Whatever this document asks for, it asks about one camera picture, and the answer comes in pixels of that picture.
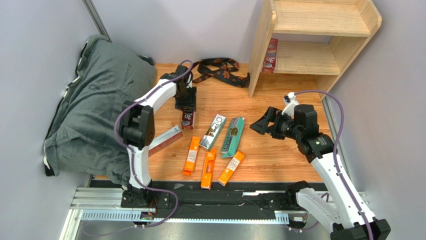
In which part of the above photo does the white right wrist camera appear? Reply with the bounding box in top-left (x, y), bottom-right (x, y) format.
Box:
top-left (281, 92), bottom-right (299, 117)

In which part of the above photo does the red 3D toothpaste box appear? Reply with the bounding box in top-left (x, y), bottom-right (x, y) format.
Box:
top-left (261, 38), bottom-right (278, 74)
top-left (181, 109), bottom-right (196, 130)

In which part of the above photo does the orange toothpaste box left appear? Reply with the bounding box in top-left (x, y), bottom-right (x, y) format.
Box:
top-left (182, 136), bottom-right (201, 176)

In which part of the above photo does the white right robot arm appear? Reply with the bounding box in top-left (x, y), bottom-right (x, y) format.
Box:
top-left (250, 104), bottom-right (391, 240)

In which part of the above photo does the orange toothpaste box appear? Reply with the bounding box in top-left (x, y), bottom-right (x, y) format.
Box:
top-left (182, 136), bottom-right (201, 176)
top-left (200, 148), bottom-right (217, 190)
top-left (217, 151), bottom-right (246, 186)

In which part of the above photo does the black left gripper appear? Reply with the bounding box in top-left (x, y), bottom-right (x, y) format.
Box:
top-left (174, 85), bottom-right (197, 113)

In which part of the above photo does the wooden two-tier shelf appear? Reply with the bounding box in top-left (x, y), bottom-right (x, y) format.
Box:
top-left (248, 0), bottom-right (382, 97)

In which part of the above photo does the black orange patterned strap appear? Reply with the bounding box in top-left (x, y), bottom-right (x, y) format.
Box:
top-left (191, 57), bottom-right (251, 89)

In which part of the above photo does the silver teal Oral toothpaste box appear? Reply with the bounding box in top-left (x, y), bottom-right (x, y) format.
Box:
top-left (199, 114), bottom-right (227, 151)

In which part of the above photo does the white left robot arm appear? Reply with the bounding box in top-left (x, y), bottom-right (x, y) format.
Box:
top-left (114, 64), bottom-right (197, 208)

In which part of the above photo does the silver red toothpaste box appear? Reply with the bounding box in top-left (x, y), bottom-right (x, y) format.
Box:
top-left (148, 125), bottom-right (183, 156)

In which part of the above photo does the dark green pillow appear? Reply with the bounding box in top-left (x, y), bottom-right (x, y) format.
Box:
top-left (43, 35), bottom-right (157, 185)

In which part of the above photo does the orange toothpaste box right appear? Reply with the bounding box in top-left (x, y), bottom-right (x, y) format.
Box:
top-left (217, 151), bottom-right (246, 186)

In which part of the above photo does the orange toothpaste box middle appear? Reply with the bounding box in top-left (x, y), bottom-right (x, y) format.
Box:
top-left (200, 148), bottom-right (217, 190)

